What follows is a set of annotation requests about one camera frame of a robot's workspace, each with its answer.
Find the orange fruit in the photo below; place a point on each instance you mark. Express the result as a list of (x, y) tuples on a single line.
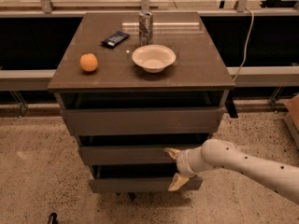
[(88, 62)]

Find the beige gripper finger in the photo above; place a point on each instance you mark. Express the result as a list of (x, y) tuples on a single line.
[(173, 153), (178, 181)]

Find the grey drawer cabinet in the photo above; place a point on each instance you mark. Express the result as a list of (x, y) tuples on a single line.
[(198, 77)]

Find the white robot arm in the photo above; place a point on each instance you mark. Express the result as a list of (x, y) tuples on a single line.
[(214, 154)]

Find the cardboard box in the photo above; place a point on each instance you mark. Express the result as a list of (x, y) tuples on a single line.
[(292, 118)]

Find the silver drink can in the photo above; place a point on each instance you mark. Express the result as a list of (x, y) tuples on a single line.
[(145, 28)]

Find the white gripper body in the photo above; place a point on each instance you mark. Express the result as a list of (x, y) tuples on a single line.
[(182, 163)]

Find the grey top drawer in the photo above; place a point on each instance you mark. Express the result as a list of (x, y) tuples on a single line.
[(85, 122)]

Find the white bowl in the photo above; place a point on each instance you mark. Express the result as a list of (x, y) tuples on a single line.
[(153, 58)]

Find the small black object on floor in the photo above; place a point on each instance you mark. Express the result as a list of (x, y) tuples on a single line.
[(53, 219)]

